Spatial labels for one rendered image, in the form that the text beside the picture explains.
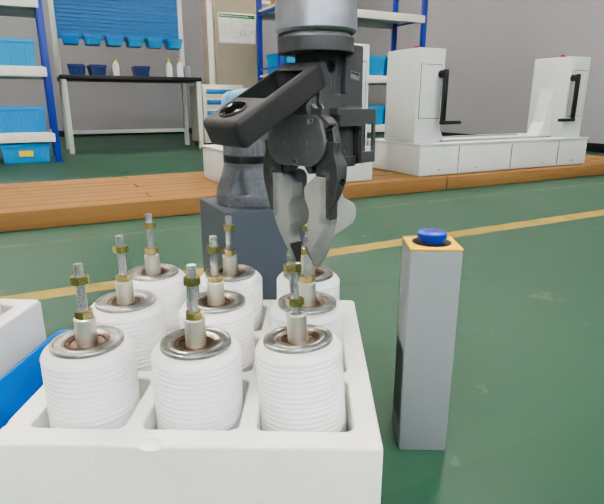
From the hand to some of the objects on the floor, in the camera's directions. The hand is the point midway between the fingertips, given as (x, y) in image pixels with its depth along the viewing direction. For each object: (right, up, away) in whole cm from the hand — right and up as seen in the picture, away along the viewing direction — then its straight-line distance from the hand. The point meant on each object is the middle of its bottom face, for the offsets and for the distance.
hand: (301, 251), depth 51 cm
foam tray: (-11, -31, +22) cm, 40 cm away
